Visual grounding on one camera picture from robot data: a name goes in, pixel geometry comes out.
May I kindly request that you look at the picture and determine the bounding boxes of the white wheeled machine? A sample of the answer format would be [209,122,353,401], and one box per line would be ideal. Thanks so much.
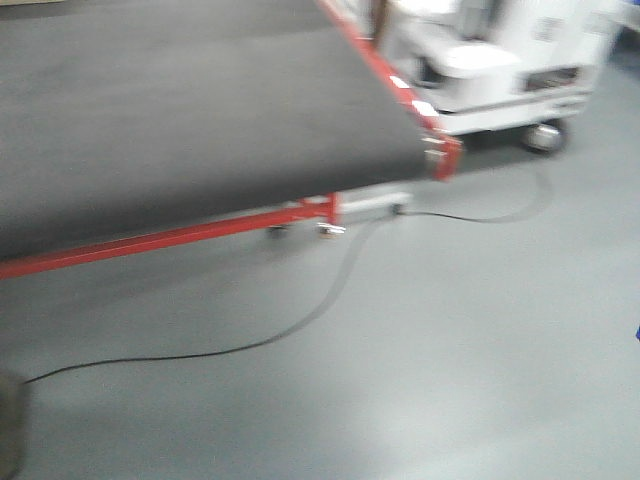
[379,1,623,153]

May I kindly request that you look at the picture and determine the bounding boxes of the black floor cable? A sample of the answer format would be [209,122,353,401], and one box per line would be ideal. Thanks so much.
[22,172,554,385]

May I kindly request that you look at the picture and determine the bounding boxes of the red conveyor frame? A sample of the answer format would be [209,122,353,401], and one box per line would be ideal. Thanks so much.
[1,1,461,279]

